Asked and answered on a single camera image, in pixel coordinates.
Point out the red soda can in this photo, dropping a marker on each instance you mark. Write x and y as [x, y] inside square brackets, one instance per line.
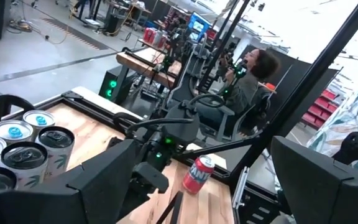
[197, 175]

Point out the dark floor mat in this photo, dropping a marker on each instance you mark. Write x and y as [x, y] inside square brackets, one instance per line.
[76, 35]

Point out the floral patterned cloth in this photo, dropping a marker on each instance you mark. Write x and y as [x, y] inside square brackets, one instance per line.
[353, 115]

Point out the black rig upright post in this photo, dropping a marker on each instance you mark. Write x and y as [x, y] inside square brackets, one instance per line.
[306, 84]

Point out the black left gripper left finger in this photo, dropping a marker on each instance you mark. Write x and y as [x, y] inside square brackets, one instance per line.
[104, 186]

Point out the silver metal bracket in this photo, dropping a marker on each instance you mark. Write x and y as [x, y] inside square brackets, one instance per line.
[239, 189]

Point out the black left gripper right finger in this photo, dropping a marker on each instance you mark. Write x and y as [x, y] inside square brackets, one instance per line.
[315, 186]

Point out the black aluminium rail frame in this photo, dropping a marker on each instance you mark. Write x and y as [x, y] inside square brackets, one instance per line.
[85, 107]

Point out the red storage rack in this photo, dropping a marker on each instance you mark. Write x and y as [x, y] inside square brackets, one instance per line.
[320, 109]

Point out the person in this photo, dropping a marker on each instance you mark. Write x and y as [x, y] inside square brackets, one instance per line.
[244, 93]

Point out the blue-screen monitor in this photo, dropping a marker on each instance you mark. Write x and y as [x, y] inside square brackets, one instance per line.
[199, 26]

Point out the grey office chair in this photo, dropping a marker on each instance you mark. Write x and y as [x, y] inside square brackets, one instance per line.
[225, 118]

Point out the black table clamp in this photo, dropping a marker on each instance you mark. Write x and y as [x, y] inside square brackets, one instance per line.
[5, 102]

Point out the black computer with green light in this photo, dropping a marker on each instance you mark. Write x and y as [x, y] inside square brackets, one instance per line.
[112, 84]

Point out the black partition panel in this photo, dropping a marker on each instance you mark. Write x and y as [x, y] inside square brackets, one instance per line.
[294, 90]

